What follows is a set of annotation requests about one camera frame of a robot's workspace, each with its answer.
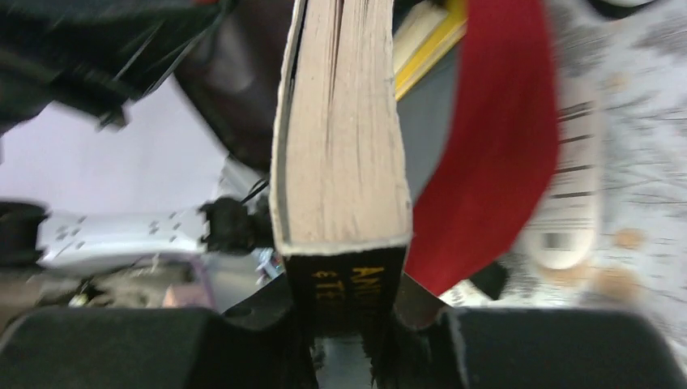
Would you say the white oval card package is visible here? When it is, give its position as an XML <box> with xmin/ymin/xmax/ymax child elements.
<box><xmin>519</xmin><ymin>77</ymin><xmax>604</xmax><ymax>270</ymax></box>

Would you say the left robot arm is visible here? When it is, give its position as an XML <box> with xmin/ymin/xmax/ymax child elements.
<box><xmin>1</xmin><ymin>1</ymin><xmax>294</xmax><ymax>269</ymax></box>

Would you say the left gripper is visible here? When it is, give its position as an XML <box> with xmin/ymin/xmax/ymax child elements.
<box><xmin>1</xmin><ymin>1</ymin><xmax>292</xmax><ymax>171</ymax></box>

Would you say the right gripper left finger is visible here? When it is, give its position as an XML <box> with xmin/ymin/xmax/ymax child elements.
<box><xmin>224</xmin><ymin>274</ymin><xmax>317</xmax><ymax>388</ymax></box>

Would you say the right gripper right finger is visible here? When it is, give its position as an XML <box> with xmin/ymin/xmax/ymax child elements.
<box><xmin>373</xmin><ymin>275</ymin><xmax>457</xmax><ymax>389</ymax></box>

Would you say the black book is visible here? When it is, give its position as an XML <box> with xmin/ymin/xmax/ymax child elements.
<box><xmin>269</xmin><ymin>1</ymin><xmax>412</xmax><ymax>336</ymax></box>

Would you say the red backpack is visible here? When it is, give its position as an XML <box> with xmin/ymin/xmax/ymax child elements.
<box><xmin>406</xmin><ymin>1</ymin><xmax>559</xmax><ymax>295</ymax></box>

